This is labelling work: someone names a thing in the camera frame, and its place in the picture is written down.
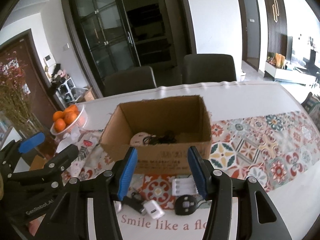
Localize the silver computer mouse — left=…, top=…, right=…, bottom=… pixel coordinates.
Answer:
left=114, top=201, right=122, bottom=213

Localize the black round cable hub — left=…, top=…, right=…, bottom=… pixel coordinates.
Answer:
left=174, top=194, right=198, bottom=216

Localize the dark glass door cabinet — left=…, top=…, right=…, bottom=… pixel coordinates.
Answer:
left=61, top=0, right=196, bottom=97

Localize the black small charger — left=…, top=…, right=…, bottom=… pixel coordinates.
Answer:
left=121, top=192, right=146, bottom=215

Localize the white battery charger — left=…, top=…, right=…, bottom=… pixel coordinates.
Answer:
left=172, top=176, right=198, bottom=196

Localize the glass vase with dried flowers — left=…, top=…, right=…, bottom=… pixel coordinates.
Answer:
left=1, top=52, right=49, bottom=138

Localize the white basket of oranges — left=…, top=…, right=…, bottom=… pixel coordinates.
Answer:
left=50, top=105, right=88, bottom=138

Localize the woven yellow placemat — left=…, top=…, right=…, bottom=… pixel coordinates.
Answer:
left=29, top=155, right=47, bottom=171

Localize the dark dining chair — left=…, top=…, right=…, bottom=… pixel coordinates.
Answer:
left=182, top=54, right=236, bottom=84
left=104, top=66, right=157, bottom=96

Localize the white tv console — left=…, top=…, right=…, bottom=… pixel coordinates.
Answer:
left=265, top=62, right=316, bottom=86

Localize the dark right dining chair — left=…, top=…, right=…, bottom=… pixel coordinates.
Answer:
left=182, top=54, right=236, bottom=84

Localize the brown cardboard box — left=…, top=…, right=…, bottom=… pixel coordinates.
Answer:
left=100, top=95, right=212, bottom=175

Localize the patterned table runner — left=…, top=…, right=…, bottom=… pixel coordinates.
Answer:
left=62, top=111, right=319, bottom=210

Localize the white USB wall charger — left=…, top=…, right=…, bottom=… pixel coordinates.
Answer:
left=143, top=200, right=165, bottom=219

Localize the round white bald-head toy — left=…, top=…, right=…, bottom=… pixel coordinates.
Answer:
left=130, top=132, right=149, bottom=146

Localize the black power adapter with cable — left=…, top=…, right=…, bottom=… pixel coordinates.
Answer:
left=143, top=130, right=184, bottom=145

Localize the floral fabric tissue pouch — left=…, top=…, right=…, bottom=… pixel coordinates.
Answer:
left=55, top=129, right=102, bottom=161

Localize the dark left dining chair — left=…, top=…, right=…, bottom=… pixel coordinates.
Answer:
left=104, top=66, right=157, bottom=96

